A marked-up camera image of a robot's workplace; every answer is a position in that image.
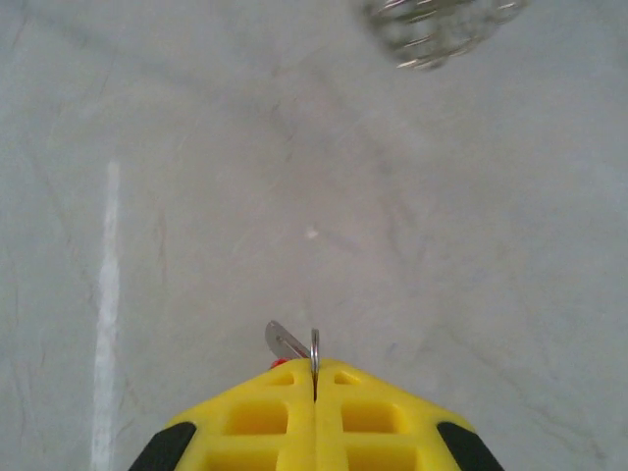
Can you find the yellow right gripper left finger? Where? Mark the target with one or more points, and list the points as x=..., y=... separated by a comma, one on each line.
x=255, y=427

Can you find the small red key tag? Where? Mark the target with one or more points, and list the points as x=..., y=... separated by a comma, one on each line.
x=278, y=362

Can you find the small silver key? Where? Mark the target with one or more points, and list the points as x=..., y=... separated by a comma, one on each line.
x=282, y=341

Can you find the single silver keyring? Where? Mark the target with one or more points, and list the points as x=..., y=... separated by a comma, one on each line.
x=315, y=343

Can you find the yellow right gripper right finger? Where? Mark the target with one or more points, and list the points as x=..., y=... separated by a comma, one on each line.
x=373, y=427

